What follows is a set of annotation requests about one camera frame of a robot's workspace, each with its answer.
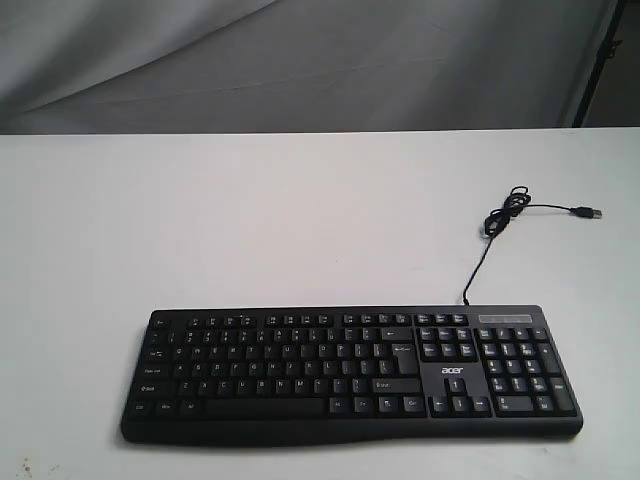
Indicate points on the grey backdrop cloth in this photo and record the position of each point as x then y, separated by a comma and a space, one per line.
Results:
85, 67

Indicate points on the black stand pole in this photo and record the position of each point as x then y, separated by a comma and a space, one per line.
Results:
606, 51

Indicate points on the black acer keyboard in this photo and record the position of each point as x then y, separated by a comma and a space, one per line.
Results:
293, 376

